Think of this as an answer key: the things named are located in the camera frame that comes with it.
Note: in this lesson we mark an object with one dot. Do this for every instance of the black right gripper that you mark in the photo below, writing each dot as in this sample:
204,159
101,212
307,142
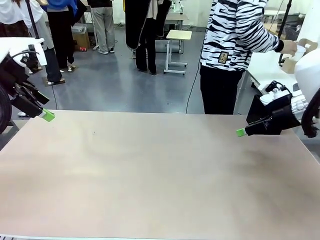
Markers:
282,120

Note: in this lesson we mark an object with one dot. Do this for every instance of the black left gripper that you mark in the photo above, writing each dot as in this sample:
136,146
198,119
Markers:
13,72

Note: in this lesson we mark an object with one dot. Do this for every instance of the person's left forearm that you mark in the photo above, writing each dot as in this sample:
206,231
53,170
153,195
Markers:
271,41

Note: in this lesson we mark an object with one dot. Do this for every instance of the person's left hand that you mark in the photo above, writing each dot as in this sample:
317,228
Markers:
290,47

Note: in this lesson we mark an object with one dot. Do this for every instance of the stack of white lids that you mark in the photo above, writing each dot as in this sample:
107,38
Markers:
265,99

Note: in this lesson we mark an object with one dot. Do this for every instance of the bystander in grey skirt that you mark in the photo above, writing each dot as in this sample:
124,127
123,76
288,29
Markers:
52,65

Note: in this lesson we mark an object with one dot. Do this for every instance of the large white side table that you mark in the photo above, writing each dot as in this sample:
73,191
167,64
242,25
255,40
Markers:
265,70

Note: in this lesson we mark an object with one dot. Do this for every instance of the small white side table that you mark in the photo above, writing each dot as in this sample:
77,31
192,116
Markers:
15,43

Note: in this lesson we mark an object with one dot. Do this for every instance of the small red object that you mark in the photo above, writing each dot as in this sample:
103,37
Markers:
83,49

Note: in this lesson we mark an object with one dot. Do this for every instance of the bystander in blue top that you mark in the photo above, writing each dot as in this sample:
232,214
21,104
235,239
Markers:
61,32

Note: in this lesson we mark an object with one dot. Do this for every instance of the background cardboard box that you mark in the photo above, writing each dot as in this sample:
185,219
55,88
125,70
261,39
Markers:
81,38

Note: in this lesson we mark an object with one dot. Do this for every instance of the thin black stand pole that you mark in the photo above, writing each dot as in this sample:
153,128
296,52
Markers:
32,20

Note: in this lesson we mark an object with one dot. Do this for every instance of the bystander in white blouse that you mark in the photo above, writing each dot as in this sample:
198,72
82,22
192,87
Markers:
10,15

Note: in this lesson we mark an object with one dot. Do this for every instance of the person in zebra hoodie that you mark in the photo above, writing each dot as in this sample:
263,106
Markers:
225,37

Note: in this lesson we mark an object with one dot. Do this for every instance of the bystander in grey trousers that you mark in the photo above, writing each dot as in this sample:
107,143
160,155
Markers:
102,25

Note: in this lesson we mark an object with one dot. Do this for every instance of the black mesh chair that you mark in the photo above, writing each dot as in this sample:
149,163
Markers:
292,32

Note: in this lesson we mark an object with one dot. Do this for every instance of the light wood tabletop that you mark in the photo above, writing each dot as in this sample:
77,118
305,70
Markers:
271,27

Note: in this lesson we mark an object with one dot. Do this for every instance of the thick black stand pole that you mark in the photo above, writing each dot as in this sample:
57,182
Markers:
286,17

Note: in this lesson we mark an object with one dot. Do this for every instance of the small beige rolling table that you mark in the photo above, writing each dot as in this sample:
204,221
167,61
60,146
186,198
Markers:
178,35

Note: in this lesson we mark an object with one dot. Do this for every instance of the bystander in black coat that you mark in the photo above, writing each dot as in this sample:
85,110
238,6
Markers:
145,37

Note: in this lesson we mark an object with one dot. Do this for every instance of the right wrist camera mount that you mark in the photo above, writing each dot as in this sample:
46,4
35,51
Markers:
276,93

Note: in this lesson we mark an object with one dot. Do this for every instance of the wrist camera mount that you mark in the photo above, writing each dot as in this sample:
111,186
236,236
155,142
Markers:
41,56
276,93

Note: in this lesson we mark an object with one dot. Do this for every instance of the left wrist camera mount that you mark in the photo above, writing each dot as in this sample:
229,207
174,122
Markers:
41,56

